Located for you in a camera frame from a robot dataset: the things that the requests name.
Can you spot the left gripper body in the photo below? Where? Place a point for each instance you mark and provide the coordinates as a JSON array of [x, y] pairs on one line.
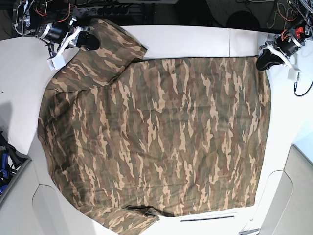
[[285, 45]]

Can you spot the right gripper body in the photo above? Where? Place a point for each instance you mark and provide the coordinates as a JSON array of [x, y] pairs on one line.
[[59, 35]]

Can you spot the camouflage T-shirt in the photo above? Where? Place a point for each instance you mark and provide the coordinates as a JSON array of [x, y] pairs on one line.
[[128, 140]]

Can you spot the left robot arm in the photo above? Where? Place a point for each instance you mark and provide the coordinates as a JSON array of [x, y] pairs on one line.
[[299, 14]]

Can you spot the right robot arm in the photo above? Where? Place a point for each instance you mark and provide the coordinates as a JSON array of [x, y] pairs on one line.
[[28, 15]]

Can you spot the black power strip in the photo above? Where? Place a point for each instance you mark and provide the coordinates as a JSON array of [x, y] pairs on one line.
[[101, 11]]

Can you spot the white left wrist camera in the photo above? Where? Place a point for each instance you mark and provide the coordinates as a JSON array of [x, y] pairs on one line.
[[293, 72]]

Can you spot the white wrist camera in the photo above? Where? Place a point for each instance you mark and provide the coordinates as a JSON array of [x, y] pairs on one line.
[[293, 72], [56, 62]]

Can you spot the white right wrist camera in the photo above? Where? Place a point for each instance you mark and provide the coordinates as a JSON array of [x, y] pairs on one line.
[[56, 62]]

